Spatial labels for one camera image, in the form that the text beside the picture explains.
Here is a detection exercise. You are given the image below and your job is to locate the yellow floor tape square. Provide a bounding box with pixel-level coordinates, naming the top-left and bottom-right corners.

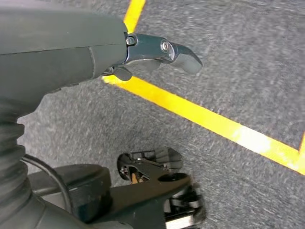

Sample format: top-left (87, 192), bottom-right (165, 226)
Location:
top-left (102, 0), bottom-right (305, 176)

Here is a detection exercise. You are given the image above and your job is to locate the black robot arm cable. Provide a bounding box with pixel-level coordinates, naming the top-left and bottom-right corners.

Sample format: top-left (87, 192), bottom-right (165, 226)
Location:
top-left (21, 154), bottom-right (73, 214)

